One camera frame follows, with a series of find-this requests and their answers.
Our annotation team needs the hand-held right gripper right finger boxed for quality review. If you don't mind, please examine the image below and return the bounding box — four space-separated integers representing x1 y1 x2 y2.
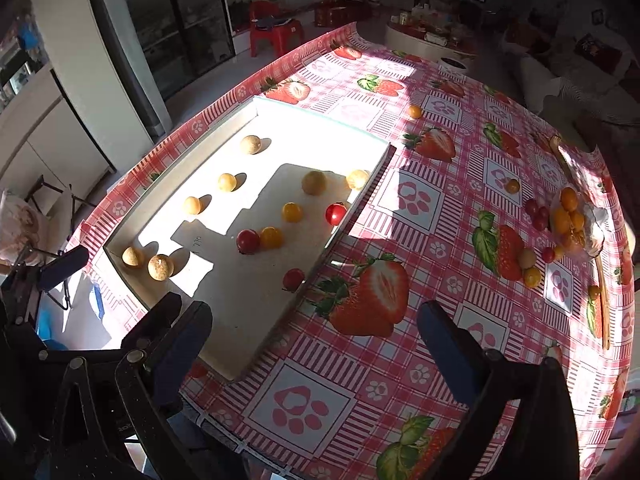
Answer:
416 301 582 480

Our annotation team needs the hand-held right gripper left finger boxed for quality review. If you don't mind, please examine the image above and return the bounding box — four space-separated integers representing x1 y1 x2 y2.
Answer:
49 301 214 480

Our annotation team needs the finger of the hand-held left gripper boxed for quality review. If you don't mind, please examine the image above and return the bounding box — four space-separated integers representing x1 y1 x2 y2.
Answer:
120 293 182 353
40 246 90 291

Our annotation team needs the white rectangular tray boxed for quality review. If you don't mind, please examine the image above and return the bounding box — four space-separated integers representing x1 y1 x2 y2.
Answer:
104 96 397 383

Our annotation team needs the pink strawberry print tablecloth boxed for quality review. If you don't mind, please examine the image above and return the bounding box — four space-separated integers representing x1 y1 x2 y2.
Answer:
75 22 636 480

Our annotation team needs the folding chair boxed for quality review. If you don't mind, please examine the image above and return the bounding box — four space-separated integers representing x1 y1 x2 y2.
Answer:
22 174 101 261

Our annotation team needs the long wooden spoon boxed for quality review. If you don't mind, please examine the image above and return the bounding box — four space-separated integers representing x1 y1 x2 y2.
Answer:
595 255 612 352

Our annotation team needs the heap of orange tomatoes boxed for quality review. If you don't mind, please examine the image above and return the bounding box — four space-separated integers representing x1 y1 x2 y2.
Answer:
551 187 587 251

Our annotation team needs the clear glass bowl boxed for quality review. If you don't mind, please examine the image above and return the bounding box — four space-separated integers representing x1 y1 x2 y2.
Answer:
549 186 610 260

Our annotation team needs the tall white cabinet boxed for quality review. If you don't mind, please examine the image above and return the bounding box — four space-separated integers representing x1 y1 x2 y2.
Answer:
31 0 168 171

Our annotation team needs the glass display cabinet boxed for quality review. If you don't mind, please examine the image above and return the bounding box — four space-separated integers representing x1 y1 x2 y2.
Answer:
117 0 236 106

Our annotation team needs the white round bin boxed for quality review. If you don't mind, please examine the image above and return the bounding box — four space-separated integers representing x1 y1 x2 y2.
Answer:
437 56 470 79

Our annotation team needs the white coffee table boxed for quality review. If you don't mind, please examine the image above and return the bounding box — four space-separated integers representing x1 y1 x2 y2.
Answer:
385 7 478 63

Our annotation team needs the red plastic stool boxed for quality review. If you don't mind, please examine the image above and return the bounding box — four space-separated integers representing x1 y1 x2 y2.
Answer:
248 1 305 58

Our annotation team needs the white sofa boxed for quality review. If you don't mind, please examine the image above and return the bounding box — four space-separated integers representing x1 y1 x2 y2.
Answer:
500 0 640 126

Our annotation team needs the dark patterned cushion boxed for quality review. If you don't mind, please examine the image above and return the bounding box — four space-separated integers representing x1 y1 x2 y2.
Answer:
574 34 623 68

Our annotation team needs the red box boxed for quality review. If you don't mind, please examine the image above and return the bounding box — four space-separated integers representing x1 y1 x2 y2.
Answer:
314 1 351 28

